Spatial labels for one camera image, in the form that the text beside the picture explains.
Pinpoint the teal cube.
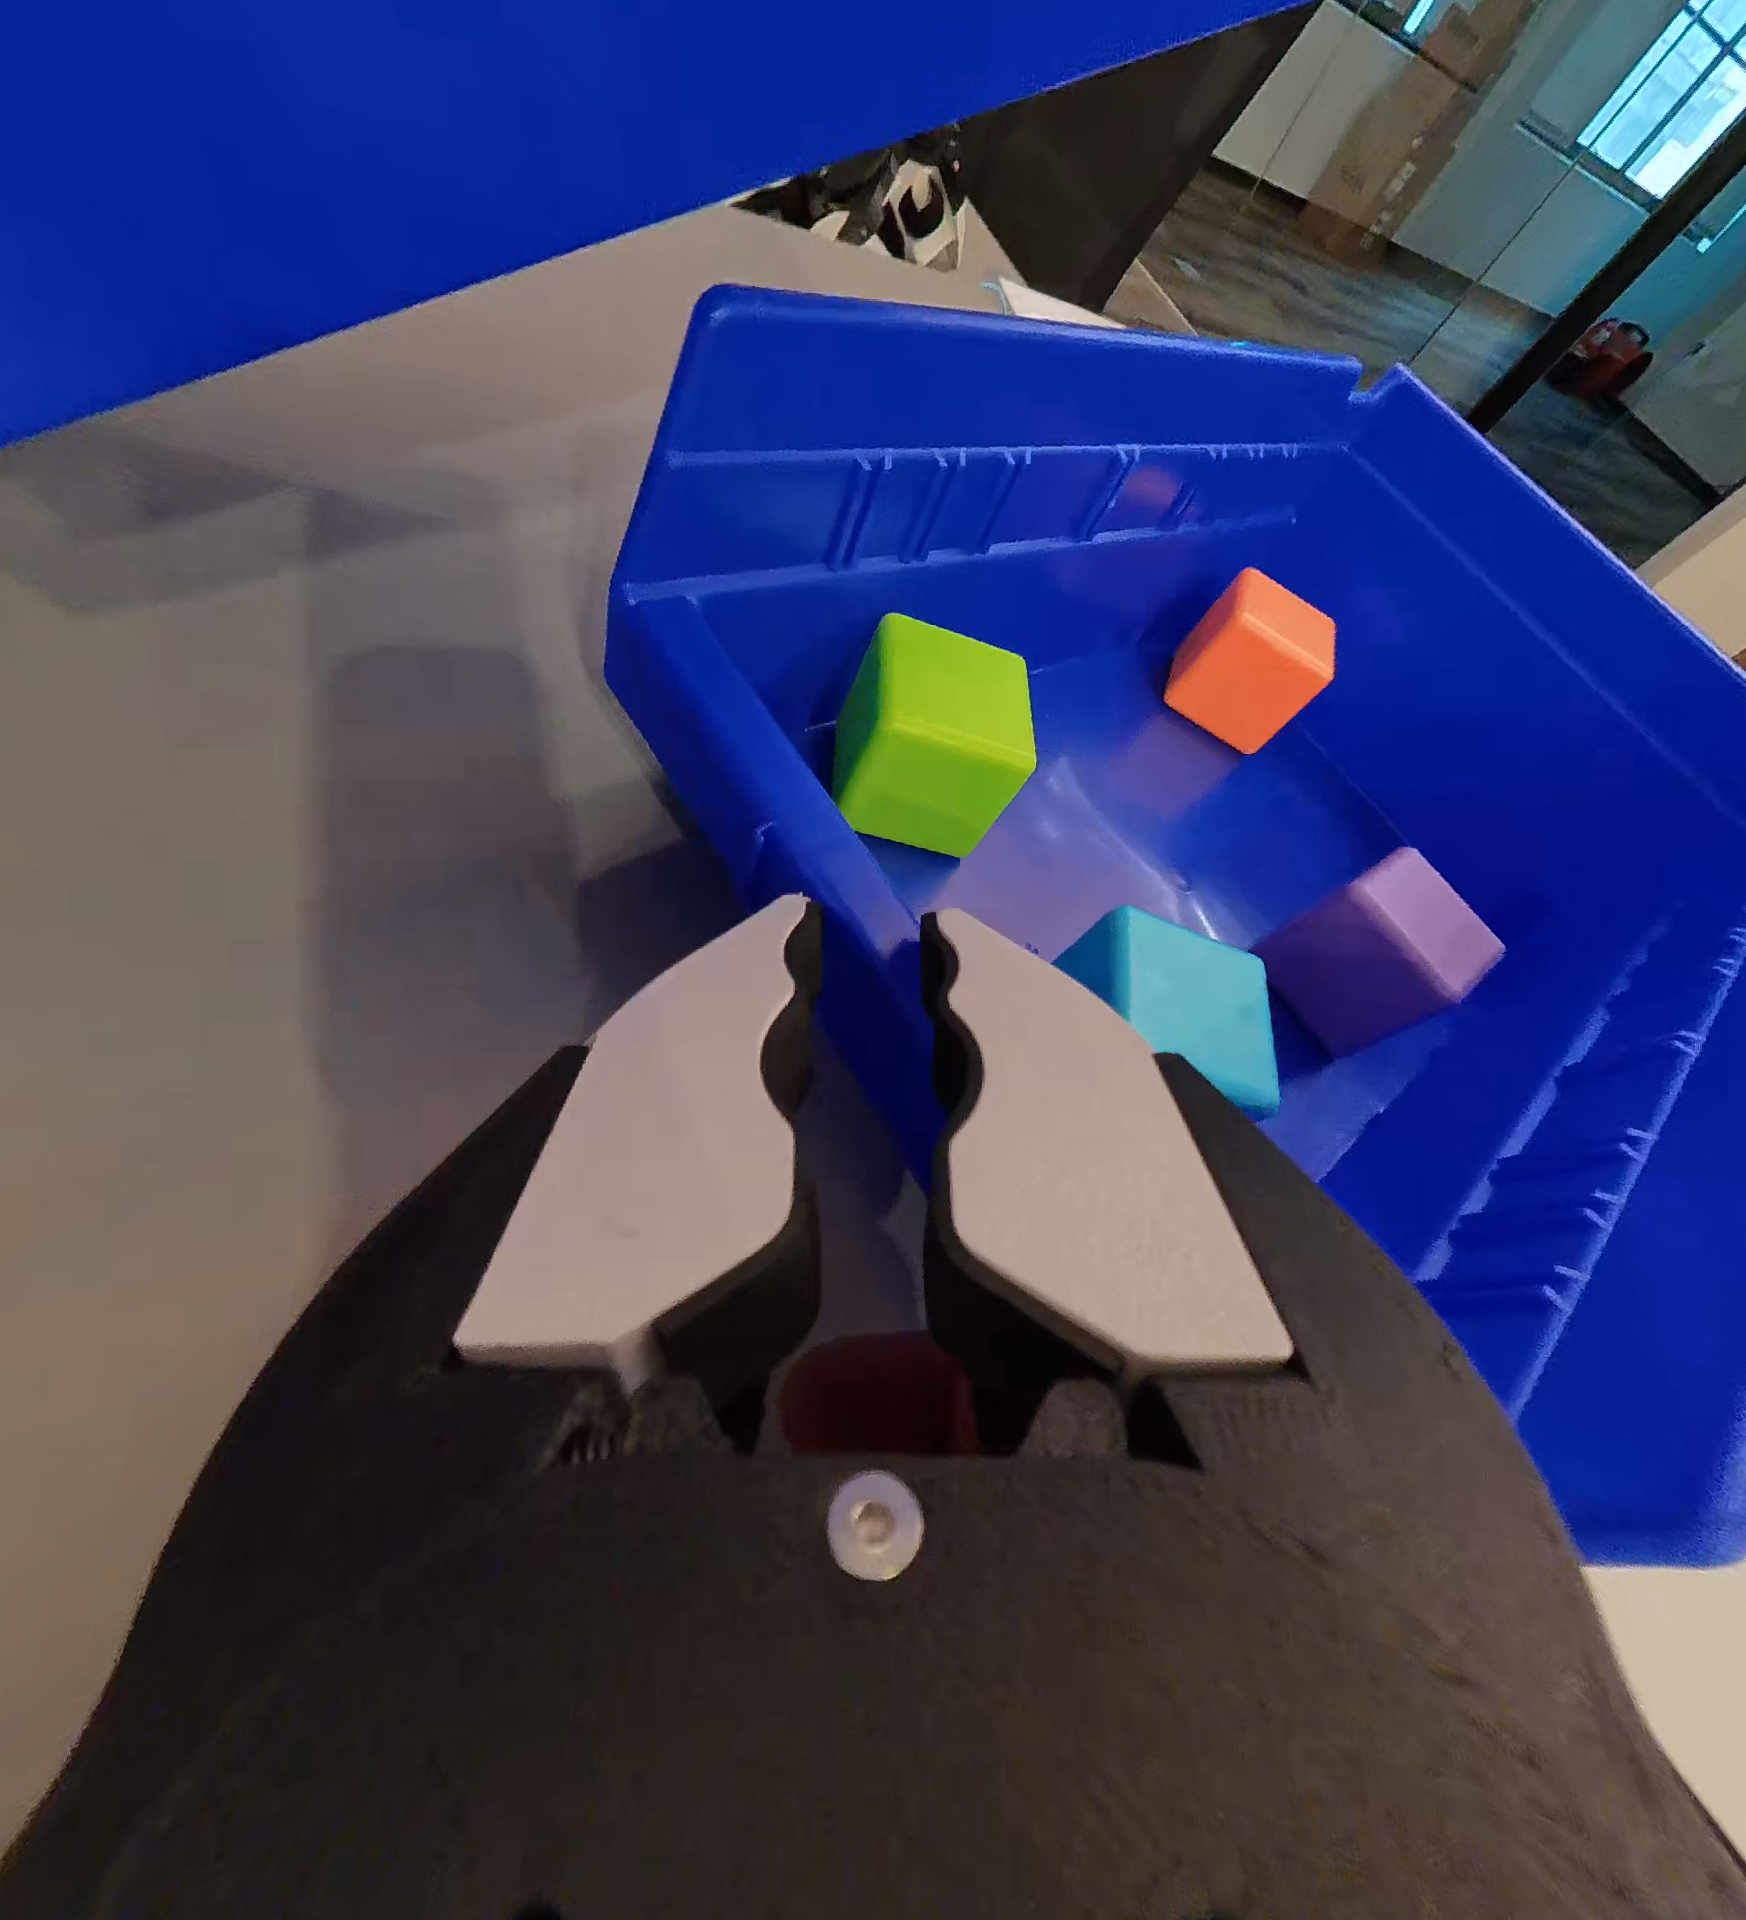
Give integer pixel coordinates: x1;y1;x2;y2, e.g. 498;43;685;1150
1051;904;1284;1120

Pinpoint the black and white camera rig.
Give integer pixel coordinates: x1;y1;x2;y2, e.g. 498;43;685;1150
775;126;966;271

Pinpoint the red floor appliance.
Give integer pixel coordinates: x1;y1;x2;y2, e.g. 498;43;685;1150
1555;320;1656;398

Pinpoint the orange cube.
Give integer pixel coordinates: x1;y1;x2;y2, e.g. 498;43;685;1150
1162;567;1339;755

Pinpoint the laminated paper sheet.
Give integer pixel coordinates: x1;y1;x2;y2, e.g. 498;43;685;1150
981;257;1205;340

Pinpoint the blue plastic bin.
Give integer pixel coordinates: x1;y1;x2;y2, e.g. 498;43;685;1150
0;0;1326;479
604;285;1746;1567

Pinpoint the purple cube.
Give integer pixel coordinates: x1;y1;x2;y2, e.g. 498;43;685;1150
1250;846;1509;1059

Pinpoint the green cube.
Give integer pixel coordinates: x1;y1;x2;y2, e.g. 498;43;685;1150
831;610;1040;860

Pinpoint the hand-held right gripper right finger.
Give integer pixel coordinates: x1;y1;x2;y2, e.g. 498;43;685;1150
918;906;1296;1457

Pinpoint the grey desk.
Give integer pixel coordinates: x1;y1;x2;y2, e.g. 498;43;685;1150
0;195;1746;1920

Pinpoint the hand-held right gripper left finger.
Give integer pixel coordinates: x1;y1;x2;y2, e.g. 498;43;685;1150
451;894;824;1452

